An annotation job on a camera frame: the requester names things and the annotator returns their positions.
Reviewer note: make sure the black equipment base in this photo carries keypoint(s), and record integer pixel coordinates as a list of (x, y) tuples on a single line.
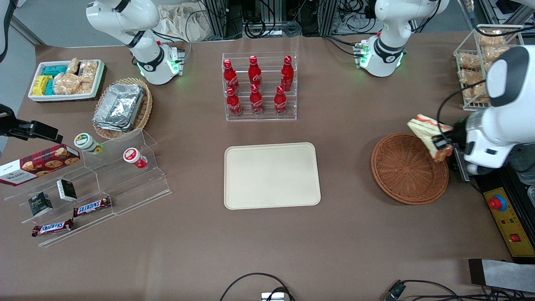
[(508, 184)]

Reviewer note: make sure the clear plastic container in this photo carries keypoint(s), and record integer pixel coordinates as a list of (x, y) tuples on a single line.
[(527, 177)]

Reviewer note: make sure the red lid yogurt cup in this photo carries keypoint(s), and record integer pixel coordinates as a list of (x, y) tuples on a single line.
[(133, 156)]

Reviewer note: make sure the green lid yogurt cup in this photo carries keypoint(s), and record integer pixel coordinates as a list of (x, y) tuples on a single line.
[(85, 142)]

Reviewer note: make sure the grey metal plate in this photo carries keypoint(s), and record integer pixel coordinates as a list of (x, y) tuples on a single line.
[(505, 274)]

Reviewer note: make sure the small silver device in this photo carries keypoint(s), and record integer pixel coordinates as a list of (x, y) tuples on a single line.
[(273, 297)]

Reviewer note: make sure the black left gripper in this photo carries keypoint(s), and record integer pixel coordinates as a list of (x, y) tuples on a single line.
[(458, 130)]

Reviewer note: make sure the beige plastic tray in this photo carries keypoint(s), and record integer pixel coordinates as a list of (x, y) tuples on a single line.
[(271, 175)]

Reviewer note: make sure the oval light wicker basket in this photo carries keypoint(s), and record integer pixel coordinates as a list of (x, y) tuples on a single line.
[(144, 113)]

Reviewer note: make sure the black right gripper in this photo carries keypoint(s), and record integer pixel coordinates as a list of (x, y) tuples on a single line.
[(9, 125)]

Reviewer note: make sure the white rectangular snack tray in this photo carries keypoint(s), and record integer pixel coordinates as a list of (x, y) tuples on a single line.
[(35, 97)]

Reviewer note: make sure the clear bag of fried snacks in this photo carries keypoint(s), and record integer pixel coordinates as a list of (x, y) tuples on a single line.
[(469, 61), (476, 93), (495, 52), (490, 38), (470, 77)]

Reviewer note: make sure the aluminium frame profile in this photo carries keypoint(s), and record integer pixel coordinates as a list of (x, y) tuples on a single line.
[(328, 16), (215, 19)]

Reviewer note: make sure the grey metal bracket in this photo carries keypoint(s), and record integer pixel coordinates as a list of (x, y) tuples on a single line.
[(462, 167)]

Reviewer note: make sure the clear acrylic step display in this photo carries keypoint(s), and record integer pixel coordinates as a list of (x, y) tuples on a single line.
[(125, 188)]

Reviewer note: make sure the aluminium foil container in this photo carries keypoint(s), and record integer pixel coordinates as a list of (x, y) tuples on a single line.
[(119, 106)]

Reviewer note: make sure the beige cloth bag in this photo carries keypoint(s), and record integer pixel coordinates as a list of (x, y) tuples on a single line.
[(184, 23)]

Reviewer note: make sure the yellow emergency stop box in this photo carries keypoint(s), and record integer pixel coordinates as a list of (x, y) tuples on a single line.
[(512, 225)]

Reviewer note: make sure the red tartan cookie box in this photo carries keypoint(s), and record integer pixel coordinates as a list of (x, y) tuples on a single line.
[(42, 164)]

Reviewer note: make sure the clear acrylic bottle rack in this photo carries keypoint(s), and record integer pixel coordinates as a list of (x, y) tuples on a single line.
[(267, 115)]

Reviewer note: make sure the red cola bottle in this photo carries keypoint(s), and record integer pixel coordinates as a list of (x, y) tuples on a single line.
[(230, 77), (280, 102), (254, 73), (233, 103), (287, 74), (256, 101)]

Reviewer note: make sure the small black carton box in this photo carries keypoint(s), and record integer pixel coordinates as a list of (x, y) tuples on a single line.
[(67, 190), (40, 204)]

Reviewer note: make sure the clear bag of rice crackers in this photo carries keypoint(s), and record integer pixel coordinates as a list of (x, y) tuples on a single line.
[(88, 70), (73, 65), (86, 87), (66, 83)]

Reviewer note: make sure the triangle sandwich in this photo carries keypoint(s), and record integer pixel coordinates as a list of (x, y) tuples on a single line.
[(424, 125)]

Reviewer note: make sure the round brown wicker basket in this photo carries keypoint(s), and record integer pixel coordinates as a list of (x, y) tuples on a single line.
[(401, 175)]

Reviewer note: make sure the brown Snickers bar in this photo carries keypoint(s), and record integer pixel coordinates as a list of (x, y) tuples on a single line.
[(92, 206), (52, 228)]

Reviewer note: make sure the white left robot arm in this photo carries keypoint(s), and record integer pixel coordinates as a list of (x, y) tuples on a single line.
[(497, 125)]

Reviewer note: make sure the yellow snack packet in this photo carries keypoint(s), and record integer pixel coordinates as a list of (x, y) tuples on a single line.
[(41, 85)]

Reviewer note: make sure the teal snack packet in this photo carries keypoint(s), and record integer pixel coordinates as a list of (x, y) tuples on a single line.
[(55, 70), (50, 88)]

